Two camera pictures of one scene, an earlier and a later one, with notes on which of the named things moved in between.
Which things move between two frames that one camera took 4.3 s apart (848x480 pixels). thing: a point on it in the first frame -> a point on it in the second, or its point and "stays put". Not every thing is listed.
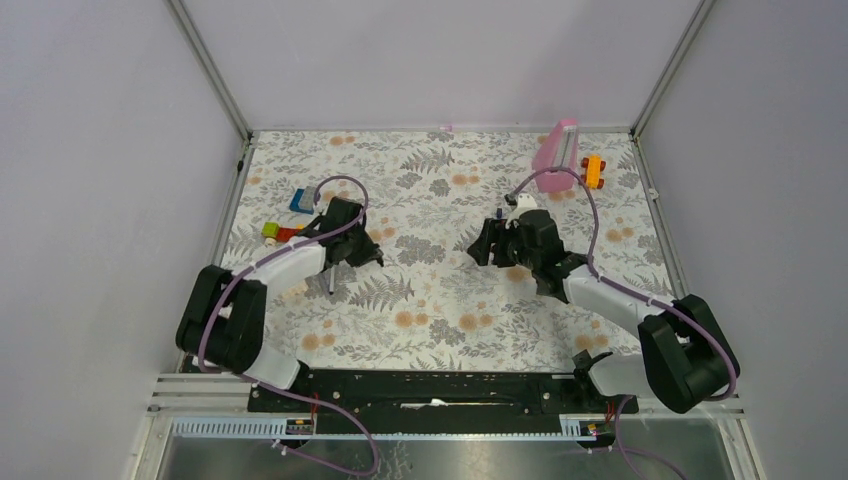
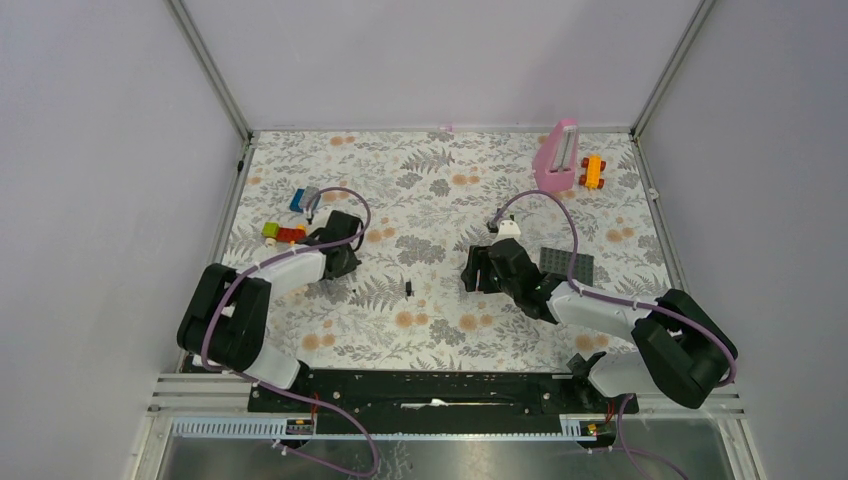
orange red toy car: x=594 y=166 stays put
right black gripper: x=493 y=232 -> x=478 y=260
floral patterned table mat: x=419 y=195 stays put
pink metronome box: x=559 y=147 stays put
